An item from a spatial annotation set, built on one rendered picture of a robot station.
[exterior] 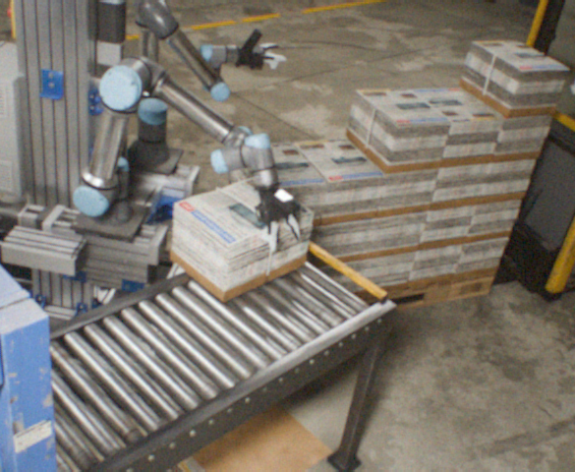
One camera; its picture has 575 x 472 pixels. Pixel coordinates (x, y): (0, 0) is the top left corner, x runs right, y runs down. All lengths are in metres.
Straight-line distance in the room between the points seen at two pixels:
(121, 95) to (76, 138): 0.55
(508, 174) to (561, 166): 0.59
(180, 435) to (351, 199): 1.56
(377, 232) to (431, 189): 0.32
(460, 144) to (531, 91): 0.40
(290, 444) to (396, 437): 0.46
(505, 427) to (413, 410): 0.41
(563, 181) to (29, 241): 2.77
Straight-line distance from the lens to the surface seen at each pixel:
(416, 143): 3.21
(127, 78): 2.22
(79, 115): 2.72
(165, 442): 1.93
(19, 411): 1.22
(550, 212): 4.28
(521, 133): 3.57
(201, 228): 2.29
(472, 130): 3.37
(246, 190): 2.49
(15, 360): 1.14
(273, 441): 3.02
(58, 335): 2.22
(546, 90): 3.57
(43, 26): 2.64
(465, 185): 3.53
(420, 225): 3.49
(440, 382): 3.47
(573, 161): 4.14
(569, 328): 4.11
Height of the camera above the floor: 2.27
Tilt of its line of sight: 33 degrees down
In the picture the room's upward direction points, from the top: 9 degrees clockwise
